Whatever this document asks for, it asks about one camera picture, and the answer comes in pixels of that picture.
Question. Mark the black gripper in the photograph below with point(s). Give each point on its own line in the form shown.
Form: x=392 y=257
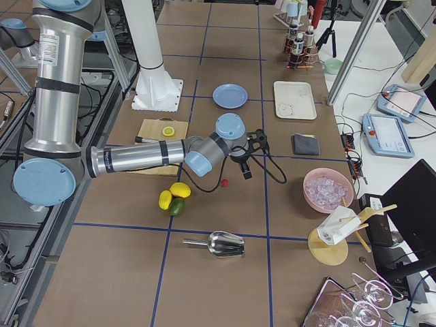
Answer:
x=239 y=159

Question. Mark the blue plate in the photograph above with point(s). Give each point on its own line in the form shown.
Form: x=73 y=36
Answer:
x=230 y=96

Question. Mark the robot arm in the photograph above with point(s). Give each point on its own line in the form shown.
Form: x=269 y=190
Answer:
x=54 y=163

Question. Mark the grey cloth with sponge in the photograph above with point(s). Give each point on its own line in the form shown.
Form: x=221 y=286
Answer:
x=305 y=145

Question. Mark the yellow lemon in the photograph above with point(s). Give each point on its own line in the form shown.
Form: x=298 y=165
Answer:
x=165 y=200
x=180 y=190

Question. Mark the metal scoop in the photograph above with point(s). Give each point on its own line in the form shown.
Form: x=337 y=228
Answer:
x=221 y=244

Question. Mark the green avocado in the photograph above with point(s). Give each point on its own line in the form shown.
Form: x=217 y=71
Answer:
x=177 y=206

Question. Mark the pink bowl with ice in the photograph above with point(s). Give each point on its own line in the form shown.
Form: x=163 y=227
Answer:
x=325 y=189

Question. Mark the cream bear tray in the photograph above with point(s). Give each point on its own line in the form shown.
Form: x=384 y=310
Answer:
x=294 y=100

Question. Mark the lemon half slice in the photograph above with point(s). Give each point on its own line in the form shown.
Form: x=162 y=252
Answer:
x=168 y=131

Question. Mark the wooden stand with paper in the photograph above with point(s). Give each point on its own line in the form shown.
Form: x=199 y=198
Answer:
x=327 y=243

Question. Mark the metal cylinder tool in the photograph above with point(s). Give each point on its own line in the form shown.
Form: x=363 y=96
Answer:
x=139 y=139

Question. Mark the green bowl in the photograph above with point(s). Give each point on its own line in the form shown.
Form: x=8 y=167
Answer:
x=332 y=66

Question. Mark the dark drink bottle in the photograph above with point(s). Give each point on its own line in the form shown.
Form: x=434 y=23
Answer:
x=297 y=48
x=308 y=36
x=293 y=32

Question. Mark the blue teach pendant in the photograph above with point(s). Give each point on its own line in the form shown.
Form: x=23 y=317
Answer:
x=386 y=136
x=401 y=102

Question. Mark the dark tray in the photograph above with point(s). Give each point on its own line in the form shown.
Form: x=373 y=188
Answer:
x=327 y=308

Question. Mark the black monitor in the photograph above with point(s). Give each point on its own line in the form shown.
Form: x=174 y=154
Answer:
x=414 y=217

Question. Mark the black tripod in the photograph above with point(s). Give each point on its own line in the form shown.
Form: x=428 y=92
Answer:
x=329 y=32

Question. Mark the blue cup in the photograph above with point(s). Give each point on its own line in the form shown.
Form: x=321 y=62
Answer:
x=293 y=9

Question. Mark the wine glass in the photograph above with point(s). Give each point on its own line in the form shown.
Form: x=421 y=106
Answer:
x=374 y=291

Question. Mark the red bottle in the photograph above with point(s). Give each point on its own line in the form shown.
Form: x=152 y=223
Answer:
x=318 y=12

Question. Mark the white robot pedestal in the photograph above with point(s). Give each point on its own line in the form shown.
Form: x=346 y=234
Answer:
x=156 y=90

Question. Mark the copper wire bottle rack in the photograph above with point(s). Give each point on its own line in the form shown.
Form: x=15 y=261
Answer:
x=308 y=58

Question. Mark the white wire cup rack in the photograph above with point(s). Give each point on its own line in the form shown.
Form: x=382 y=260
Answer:
x=281 y=15

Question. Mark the aluminium frame post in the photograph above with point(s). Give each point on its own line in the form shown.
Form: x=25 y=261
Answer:
x=358 y=41

